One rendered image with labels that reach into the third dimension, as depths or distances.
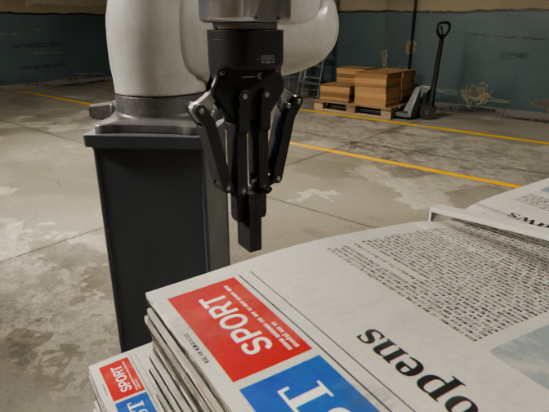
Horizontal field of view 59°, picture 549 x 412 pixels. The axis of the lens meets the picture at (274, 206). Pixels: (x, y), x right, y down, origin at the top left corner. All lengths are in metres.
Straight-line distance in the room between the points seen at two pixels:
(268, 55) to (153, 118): 0.37
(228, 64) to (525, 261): 0.32
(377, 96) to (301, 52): 5.65
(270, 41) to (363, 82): 6.14
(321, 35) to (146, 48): 0.29
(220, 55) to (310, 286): 0.31
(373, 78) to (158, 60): 5.80
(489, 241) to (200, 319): 0.17
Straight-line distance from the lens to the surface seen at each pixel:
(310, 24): 0.87
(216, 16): 0.47
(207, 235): 0.84
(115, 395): 0.53
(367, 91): 6.58
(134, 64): 0.81
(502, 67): 7.03
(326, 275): 0.22
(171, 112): 0.81
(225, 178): 0.50
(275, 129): 0.54
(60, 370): 1.98
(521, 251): 0.28
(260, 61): 0.47
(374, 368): 0.17
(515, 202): 0.35
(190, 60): 0.81
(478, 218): 0.29
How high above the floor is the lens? 1.17
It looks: 21 degrees down
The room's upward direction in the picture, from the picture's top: straight up
